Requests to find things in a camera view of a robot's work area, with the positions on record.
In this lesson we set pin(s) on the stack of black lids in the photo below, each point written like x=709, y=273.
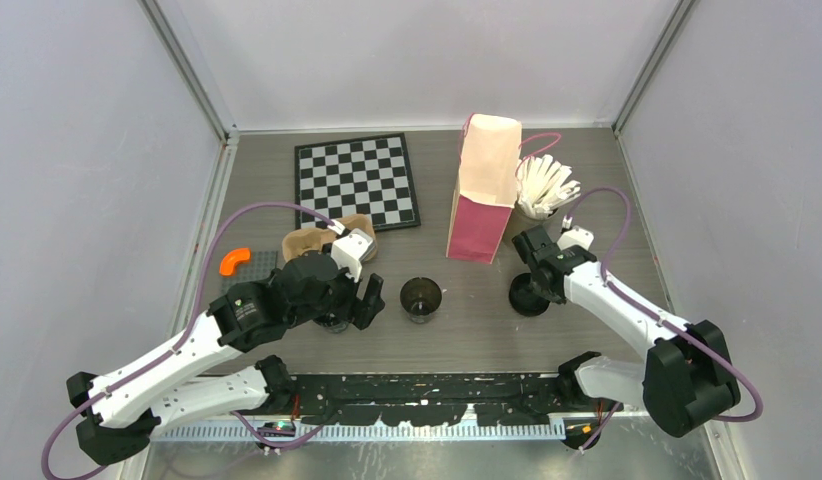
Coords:
x=523, y=299

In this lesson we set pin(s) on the black white chessboard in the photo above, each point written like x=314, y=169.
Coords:
x=370, y=176

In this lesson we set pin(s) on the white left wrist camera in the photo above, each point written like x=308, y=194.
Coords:
x=351, y=250

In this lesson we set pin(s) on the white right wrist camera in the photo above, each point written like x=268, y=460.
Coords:
x=574, y=235

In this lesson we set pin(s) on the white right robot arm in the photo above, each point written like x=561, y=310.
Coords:
x=681, y=380

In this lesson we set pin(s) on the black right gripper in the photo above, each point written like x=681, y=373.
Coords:
x=554, y=297

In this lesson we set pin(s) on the black coffee cup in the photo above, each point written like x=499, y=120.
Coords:
x=332, y=324
x=420, y=298

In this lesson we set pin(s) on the grey building baseplate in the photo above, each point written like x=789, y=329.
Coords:
x=258, y=267

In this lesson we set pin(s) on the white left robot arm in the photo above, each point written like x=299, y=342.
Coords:
x=124, y=410

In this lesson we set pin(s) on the brown cardboard cup carrier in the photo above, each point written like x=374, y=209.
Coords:
x=300, y=241

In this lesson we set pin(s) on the pink paper bag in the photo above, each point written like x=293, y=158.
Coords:
x=486, y=189

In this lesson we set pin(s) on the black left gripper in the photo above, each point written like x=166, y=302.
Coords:
x=358, y=311

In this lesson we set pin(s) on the orange curved block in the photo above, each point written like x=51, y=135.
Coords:
x=233, y=259

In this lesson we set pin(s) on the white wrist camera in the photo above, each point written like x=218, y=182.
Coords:
x=574, y=235
x=351, y=250

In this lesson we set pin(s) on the cup of white paper straws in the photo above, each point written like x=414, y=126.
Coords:
x=544, y=185

